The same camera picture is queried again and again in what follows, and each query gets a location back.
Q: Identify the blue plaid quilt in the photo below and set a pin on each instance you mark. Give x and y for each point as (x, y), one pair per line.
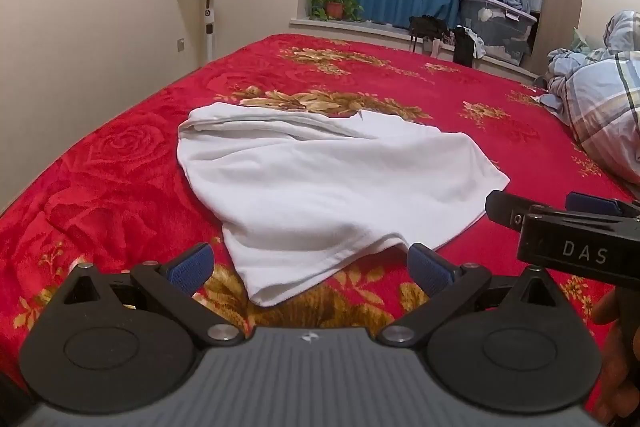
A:
(605, 107)

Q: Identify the red floral blanket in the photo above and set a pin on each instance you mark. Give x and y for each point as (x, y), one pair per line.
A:
(100, 187)

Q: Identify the clear plastic storage box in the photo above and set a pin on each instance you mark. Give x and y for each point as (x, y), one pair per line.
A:
(500, 32)

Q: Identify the small wall socket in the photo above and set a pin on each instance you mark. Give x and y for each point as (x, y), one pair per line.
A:
(180, 45)

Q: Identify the potted green plant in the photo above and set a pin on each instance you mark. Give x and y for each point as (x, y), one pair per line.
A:
(334, 2)

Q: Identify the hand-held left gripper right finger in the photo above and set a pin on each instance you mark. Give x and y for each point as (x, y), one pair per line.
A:
(427, 269)

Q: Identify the black bag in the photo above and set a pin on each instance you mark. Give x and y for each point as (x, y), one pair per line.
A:
(427, 27)

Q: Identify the person's right hand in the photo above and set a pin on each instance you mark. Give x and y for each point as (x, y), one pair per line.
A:
(622, 357)

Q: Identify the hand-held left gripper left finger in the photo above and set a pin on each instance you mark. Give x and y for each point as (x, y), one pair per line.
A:
(192, 268)

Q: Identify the white shirt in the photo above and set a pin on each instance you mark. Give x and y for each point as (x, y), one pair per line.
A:
(325, 187)

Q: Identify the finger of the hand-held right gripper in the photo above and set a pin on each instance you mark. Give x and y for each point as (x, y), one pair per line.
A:
(505, 207)
(595, 203)

